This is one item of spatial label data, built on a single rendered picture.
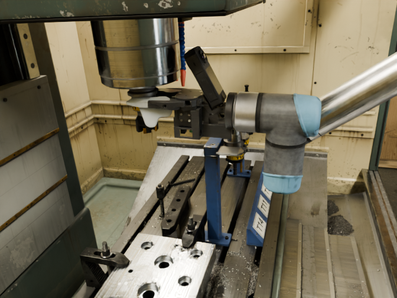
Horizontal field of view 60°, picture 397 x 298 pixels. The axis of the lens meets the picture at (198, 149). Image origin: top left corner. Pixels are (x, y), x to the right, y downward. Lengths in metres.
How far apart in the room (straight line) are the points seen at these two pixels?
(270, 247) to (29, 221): 0.72
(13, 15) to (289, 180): 0.56
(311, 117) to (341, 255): 0.87
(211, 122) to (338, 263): 0.86
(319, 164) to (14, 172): 1.30
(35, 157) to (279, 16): 1.12
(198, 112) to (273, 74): 1.06
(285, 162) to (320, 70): 1.05
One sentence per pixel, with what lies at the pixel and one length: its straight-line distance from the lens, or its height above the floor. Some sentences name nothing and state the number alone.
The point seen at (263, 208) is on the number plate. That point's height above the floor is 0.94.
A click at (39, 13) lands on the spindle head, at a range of 0.65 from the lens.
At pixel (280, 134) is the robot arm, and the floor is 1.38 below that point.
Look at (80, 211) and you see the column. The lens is 1.42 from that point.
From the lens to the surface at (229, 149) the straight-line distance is 0.97.
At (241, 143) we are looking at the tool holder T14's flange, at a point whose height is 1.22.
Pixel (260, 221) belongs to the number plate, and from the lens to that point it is 1.15.
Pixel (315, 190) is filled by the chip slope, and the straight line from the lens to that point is 1.68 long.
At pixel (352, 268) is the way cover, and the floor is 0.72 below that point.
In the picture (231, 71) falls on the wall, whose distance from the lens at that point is 1.70.
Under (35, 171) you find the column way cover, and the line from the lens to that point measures 1.14.
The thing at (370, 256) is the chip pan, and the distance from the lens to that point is 1.53.
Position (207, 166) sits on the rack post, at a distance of 0.98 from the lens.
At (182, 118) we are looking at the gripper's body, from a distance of 0.68.
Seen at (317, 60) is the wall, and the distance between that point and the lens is 1.66.
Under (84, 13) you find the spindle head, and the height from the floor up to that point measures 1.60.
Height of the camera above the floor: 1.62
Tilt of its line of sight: 24 degrees down
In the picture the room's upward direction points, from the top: 3 degrees counter-clockwise
